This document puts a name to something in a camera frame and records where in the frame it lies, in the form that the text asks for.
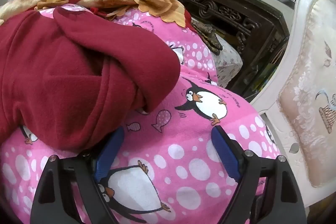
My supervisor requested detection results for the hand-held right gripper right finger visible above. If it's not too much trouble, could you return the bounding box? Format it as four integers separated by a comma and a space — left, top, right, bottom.
211, 126, 307, 224

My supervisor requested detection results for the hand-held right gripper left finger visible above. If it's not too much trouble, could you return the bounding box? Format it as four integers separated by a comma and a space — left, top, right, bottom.
30, 126, 125, 224

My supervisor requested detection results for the dark red garment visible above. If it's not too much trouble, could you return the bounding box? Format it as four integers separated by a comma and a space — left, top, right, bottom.
0, 5, 181, 149

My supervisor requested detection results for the pink penguin print blanket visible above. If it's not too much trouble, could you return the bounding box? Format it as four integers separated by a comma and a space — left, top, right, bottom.
0, 4, 282, 224

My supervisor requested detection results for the grey floral seat cushion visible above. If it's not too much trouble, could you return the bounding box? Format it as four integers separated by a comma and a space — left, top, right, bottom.
210, 35, 243, 88

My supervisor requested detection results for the white chair with cream upholstery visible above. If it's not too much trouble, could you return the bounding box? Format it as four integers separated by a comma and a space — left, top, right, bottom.
249, 0, 336, 207

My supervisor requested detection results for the brown patterned folded cloth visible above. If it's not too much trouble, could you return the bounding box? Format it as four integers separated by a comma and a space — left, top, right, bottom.
192, 18, 223, 55

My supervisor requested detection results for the yellow and red floral cloth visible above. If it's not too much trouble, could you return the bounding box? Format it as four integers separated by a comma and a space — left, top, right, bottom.
0, 0, 187, 28

